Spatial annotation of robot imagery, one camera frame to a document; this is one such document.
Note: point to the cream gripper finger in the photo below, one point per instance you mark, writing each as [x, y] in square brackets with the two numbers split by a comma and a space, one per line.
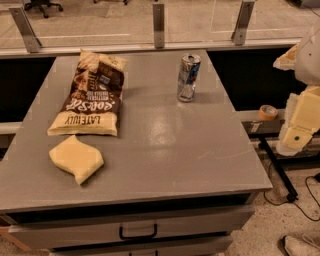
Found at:
[287, 60]
[302, 121]

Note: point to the silver blue redbull can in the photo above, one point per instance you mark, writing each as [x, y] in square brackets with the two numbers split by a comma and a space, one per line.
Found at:
[188, 72]

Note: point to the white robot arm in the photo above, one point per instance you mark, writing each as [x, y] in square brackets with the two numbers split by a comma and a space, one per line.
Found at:
[307, 63]

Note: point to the orange tape roll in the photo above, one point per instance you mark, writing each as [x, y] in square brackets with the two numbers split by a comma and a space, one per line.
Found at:
[268, 112]

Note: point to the black metal leg bar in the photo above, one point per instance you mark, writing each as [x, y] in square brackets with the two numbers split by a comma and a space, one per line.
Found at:
[292, 195]

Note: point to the white shoe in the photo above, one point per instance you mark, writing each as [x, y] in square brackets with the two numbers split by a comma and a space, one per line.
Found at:
[300, 247]

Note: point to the lower grey drawer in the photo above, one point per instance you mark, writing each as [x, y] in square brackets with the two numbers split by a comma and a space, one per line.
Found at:
[201, 246]

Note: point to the grey drawer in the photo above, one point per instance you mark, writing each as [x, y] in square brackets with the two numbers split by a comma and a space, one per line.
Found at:
[104, 230]
[201, 246]

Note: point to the brown white chip bag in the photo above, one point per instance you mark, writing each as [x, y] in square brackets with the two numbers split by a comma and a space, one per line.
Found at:
[92, 106]

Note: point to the yellow sponge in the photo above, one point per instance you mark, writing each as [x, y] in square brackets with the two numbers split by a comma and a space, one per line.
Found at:
[77, 158]

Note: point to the black office chair base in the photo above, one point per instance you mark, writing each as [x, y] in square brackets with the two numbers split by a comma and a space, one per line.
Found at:
[40, 4]

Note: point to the upper grey drawer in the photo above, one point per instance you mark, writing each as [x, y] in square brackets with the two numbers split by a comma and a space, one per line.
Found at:
[104, 230]

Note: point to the grey rail with label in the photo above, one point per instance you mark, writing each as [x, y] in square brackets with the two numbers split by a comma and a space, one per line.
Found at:
[263, 127]

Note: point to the right metal railing bracket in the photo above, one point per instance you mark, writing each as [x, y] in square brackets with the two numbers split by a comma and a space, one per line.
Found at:
[239, 34]

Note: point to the metal railing bracket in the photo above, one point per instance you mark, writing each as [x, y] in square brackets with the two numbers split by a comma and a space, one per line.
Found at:
[239, 34]
[32, 44]
[158, 25]

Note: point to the middle metal railing bracket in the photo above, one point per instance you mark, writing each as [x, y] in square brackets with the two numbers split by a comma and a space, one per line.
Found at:
[158, 25]

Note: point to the black upper drawer handle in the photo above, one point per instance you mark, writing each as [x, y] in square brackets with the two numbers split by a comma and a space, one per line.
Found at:
[127, 233]

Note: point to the left metal railing bracket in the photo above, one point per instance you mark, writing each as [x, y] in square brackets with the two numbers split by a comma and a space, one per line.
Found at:
[32, 44]

